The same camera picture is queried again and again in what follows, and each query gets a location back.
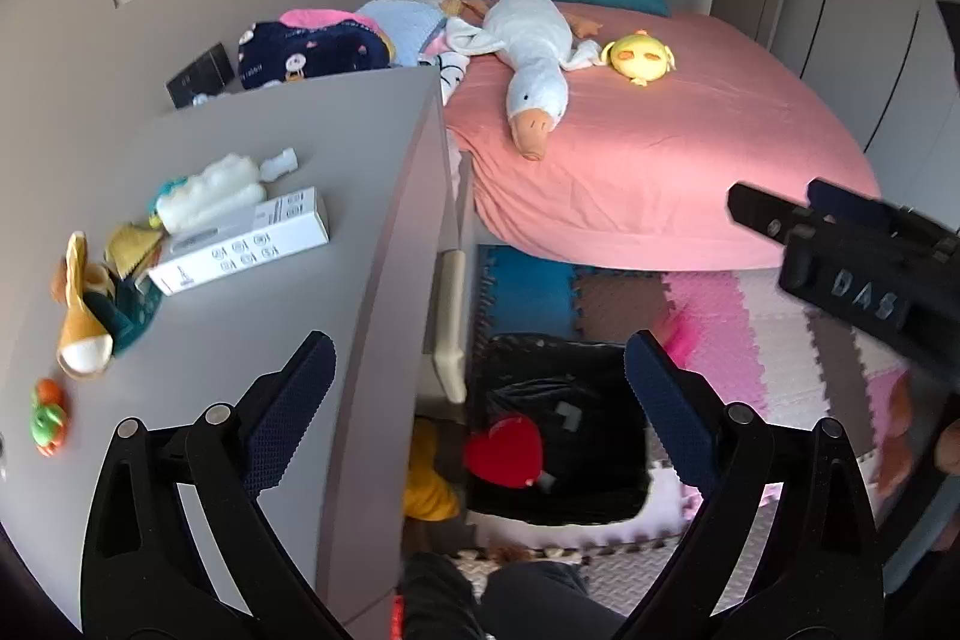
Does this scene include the small orange green toy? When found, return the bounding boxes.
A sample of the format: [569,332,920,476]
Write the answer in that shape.
[30,379,70,457]

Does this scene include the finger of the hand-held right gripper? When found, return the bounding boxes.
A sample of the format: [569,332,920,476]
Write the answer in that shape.
[727,181,820,247]
[806,178,910,233]

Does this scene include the bed with pink sheet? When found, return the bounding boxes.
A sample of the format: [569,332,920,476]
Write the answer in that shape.
[442,0,883,275]

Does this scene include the white cardboard box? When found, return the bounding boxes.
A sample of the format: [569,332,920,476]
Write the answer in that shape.
[148,188,329,298]

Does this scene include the grey dresser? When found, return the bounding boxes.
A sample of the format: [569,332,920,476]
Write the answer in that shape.
[0,62,477,640]

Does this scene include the beige wardrobe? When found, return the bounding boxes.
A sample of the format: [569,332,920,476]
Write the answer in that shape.
[772,0,960,176]

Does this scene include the pink cloth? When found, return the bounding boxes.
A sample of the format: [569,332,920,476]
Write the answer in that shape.
[279,6,361,30]

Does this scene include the navy printed fleece blanket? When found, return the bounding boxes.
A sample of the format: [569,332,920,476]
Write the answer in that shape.
[238,14,395,90]

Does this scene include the yellow cloth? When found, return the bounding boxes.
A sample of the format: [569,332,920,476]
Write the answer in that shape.
[105,221,164,280]

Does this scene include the light blue striped blanket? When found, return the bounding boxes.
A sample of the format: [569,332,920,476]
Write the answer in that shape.
[356,0,458,67]

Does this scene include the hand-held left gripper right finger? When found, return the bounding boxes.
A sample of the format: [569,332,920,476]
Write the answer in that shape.
[615,331,890,640]

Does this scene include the person's legs in dark trousers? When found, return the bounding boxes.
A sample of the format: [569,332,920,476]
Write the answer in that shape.
[401,550,631,640]

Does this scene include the yellow chick plush toy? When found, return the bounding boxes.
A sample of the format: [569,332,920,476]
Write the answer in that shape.
[602,31,678,88]

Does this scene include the red heart-shaped item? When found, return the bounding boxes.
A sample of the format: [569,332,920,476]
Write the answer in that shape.
[463,413,542,485]

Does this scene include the white goose plush toy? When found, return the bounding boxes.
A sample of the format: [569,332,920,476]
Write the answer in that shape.
[446,0,605,163]

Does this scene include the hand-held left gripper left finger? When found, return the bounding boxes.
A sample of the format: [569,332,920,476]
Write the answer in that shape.
[81,331,338,640]

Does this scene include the white bumpy plastic bottle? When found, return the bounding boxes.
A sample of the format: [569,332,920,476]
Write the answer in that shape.
[157,155,269,235]

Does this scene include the black bin with bag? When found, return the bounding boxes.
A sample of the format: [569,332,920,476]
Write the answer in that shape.
[466,332,652,527]

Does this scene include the white cartoon print cloth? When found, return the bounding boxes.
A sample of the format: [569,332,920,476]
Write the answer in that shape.
[435,51,470,105]

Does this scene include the yellow plush item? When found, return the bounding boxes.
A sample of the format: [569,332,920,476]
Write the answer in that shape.
[403,419,460,521]

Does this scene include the beige drawer handle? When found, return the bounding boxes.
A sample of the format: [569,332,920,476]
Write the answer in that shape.
[424,248,470,402]

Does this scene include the small white plastic bottle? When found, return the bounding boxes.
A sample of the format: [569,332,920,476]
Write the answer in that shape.
[259,147,299,182]

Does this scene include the person's right hand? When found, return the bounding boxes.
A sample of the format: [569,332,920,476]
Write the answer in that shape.
[934,419,960,472]

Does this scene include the colourful foam puzzle mat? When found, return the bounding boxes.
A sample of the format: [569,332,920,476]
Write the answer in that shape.
[405,244,931,618]

